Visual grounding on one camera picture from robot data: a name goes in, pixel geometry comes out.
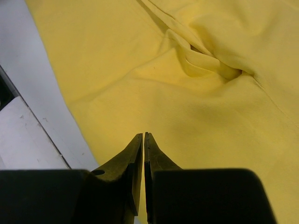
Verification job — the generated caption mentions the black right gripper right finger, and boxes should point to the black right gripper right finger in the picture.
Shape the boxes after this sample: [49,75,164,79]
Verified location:
[144,133,276,224]

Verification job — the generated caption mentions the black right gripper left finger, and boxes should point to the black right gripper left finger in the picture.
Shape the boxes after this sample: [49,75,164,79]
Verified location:
[0,133,142,224]

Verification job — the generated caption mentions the yellow trousers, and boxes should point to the yellow trousers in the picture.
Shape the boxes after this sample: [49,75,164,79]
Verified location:
[26,0,299,224]

